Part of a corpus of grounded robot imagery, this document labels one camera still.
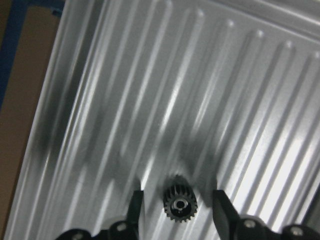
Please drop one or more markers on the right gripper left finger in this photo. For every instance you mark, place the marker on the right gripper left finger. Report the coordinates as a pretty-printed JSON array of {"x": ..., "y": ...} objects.
[{"x": 136, "y": 216}]

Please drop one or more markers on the black bearing gear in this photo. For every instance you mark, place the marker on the black bearing gear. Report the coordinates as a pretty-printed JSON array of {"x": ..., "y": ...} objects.
[{"x": 179, "y": 200}]

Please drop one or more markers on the grey ribbed metal tray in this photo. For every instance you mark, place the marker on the grey ribbed metal tray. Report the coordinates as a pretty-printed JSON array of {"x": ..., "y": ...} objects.
[{"x": 225, "y": 93}]

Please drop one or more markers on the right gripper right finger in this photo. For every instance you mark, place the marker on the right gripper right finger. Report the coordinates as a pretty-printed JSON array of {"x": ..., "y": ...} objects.
[{"x": 225, "y": 216}]

